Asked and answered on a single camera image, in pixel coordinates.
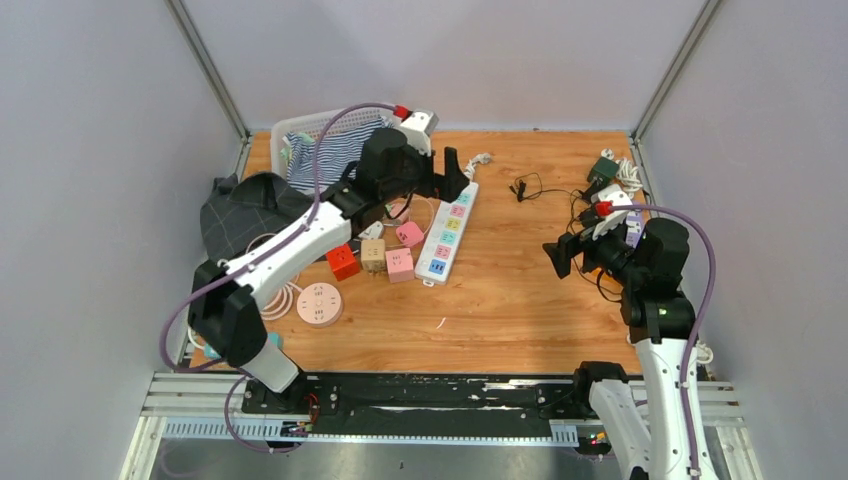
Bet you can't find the black adapter at right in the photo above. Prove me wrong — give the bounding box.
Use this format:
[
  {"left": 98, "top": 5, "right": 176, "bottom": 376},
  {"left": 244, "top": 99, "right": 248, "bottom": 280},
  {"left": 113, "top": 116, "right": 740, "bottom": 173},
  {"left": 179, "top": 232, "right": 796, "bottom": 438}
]
[{"left": 565, "top": 204, "right": 600, "bottom": 234}]

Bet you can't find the purple power strip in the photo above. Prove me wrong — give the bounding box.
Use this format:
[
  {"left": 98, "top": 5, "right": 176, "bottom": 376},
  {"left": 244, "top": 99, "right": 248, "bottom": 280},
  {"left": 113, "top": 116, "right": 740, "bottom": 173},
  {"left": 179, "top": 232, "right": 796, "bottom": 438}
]
[{"left": 625, "top": 211, "right": 645, "bottom": 248}]

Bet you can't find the red plug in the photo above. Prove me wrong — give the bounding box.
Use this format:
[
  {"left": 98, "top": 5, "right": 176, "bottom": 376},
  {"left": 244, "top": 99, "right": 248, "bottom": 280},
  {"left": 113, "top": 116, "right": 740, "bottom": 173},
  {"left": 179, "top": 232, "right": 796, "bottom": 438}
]
[{"left": 325, "top": 243, "right": 361, "bottom": 282}]

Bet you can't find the dark green adapter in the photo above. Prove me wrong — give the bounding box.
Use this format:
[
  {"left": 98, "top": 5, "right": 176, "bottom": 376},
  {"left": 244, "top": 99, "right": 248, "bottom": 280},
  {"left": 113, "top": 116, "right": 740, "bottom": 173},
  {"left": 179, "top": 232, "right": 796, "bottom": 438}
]
[{"left": 587, "top": 156, "right": 619, "bottom": 189}]

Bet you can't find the beige plug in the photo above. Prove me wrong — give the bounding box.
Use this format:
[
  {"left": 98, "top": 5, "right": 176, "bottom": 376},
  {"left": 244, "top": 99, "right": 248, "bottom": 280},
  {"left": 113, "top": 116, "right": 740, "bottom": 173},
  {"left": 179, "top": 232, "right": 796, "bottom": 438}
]
[{"left": 360, "top": 238, "right": 387, "bottom": 274}]

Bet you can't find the teal power strip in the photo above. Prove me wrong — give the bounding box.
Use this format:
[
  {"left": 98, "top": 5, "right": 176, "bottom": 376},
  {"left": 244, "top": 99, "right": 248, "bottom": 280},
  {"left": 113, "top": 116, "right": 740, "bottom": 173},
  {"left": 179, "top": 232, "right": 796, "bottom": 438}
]
[{"left": 202, "top": 332, "right": 283, "bottom": 360}]

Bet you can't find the coiled white socket cable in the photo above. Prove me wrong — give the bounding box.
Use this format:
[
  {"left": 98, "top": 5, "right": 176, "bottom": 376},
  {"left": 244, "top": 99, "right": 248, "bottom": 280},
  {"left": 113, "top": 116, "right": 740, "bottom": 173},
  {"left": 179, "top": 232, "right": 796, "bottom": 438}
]
[{"left": 245, "top": 231, "right": 303, "bottom": 323}]

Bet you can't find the dark grey plaid cloth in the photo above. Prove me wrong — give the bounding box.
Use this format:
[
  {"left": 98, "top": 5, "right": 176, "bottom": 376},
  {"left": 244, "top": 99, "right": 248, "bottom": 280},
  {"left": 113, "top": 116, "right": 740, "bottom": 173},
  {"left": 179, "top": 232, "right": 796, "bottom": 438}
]
[{"left": 199, "top": 172, "right": 313, "bottom": 260}]

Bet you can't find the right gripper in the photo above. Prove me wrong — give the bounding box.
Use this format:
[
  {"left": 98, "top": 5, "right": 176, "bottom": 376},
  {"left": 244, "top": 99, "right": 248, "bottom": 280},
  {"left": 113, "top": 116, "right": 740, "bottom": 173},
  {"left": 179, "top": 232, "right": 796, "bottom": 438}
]
[{"left": 543, "top": 213, "right": 645, "bottom": 287}]

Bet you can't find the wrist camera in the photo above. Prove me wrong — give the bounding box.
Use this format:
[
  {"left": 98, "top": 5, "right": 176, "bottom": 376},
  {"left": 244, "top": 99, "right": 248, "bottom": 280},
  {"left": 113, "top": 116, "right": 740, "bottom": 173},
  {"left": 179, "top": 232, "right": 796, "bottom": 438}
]
[
  {"left": 397, "top": 110, "right": 439, "bottom": 156},
  {"left": 591, "top": 184, "right": 633, "bottom": 240}
]

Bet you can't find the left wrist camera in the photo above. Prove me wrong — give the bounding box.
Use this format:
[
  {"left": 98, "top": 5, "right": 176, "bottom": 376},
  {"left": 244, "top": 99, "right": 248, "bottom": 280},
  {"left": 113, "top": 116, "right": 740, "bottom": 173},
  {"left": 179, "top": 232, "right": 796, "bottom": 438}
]
[{"left": 397, "top": 110, "right": 439, "bottom": 156}]

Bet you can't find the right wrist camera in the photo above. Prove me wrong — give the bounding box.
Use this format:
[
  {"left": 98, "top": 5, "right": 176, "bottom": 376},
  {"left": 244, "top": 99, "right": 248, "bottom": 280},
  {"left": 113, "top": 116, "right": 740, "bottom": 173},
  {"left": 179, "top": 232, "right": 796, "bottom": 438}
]
[{"left": 591, "top": 184, "right": 633, "bottom": 240}]

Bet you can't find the round pink socket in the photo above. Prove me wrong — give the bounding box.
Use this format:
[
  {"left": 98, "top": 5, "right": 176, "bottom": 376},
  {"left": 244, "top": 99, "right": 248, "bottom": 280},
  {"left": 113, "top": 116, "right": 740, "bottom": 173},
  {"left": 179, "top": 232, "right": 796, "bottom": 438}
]
[{"left": 295, "top": 282, "right": 343, "bottom": 328}]

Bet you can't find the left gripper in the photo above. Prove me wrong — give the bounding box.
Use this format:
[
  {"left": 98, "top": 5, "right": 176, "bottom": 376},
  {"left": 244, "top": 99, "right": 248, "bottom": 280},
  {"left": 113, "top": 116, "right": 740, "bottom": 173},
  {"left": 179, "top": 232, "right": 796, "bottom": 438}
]
[{"left": 381, "top": 139, "right": 467, "bottom": 203}]

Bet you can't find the light pink cube plug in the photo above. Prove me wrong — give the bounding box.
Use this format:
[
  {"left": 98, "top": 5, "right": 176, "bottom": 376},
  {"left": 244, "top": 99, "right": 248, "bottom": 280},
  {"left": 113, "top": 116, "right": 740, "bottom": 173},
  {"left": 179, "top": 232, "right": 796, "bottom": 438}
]
[{"left": 385, "top": 248, "right": 415, "bottom": 284}]

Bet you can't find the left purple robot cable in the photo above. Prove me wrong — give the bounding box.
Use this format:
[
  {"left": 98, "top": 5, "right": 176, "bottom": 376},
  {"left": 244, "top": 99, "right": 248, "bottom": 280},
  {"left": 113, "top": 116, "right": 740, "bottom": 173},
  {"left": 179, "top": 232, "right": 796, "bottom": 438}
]
[{"left": 158, "top": 101, "right": 412, "bottom": 456}]

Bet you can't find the white plastic basket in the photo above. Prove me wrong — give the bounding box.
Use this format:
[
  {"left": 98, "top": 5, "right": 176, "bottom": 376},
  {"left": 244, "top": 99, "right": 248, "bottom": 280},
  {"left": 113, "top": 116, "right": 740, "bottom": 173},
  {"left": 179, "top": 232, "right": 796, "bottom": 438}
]
[{"left": 269, "top": 106, "right": 401, "bottom": 177}]

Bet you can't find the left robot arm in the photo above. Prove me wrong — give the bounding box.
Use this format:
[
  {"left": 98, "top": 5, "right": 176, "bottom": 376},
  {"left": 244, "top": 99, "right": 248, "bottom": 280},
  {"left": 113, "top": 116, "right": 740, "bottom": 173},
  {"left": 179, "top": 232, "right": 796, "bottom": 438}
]
[{"left": 187, "top": 128, "right": 470, "bottom": 413}]

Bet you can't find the striped cloth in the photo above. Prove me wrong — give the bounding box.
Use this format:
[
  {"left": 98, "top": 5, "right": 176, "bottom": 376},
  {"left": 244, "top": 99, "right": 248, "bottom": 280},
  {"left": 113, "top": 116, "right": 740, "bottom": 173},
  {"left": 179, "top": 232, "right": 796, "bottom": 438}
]
[{"left": 282, "top": 118, "right": 391, "bottom": 194}]

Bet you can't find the black power adapter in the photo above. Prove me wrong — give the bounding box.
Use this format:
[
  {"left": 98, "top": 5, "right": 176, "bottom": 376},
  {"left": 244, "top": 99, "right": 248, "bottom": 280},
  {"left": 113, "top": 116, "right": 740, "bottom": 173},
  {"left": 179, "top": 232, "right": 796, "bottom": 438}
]
[{"left": 508, "top": 173, "right": 598, "bottom": 207}]

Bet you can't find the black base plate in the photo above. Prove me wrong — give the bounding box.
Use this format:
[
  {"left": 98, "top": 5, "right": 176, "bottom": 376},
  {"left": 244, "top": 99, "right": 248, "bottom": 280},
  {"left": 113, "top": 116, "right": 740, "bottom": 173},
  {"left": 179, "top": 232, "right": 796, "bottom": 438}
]
[{"left": 236, "top": 372, "right": 599, "bottom": 438}]

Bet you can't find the white plug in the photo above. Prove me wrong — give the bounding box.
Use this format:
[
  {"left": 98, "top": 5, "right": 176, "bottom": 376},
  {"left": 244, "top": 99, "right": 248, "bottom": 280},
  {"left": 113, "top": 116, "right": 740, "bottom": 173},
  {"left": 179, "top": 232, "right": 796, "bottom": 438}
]
[{"left": 358, "top": 221, "right": 385, "bottom": 240}]

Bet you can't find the white long power strip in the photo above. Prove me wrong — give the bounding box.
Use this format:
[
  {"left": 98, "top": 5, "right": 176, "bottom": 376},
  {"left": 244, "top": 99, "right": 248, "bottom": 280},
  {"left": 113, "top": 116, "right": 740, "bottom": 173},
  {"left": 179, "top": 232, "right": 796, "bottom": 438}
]
[{"left": 414, "top": 153, "right": 492, "bottom": 287}]

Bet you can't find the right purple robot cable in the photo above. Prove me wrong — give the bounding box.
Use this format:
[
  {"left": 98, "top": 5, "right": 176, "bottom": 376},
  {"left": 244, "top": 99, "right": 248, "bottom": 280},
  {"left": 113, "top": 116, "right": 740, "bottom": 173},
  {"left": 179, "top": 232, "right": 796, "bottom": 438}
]
[{"left": 594, "top": 201, "right": 718, "bottom": 480}]

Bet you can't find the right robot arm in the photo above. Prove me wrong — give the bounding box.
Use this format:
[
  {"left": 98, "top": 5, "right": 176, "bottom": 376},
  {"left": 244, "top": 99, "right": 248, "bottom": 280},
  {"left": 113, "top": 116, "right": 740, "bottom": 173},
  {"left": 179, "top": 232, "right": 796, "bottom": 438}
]
[{"left": 542, "top": 218, "right": 717, "bottom": 479}]

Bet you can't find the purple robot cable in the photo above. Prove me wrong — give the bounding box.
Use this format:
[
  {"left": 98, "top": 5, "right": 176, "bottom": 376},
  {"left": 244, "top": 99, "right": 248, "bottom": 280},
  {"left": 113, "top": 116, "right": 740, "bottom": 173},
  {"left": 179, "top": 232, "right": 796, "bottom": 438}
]
[
  {"left": 158, "top": 101, "right": 412, "bottom": 456},
  {"left": 594, "top": 201, "right": 718, "bottom": 480}
]

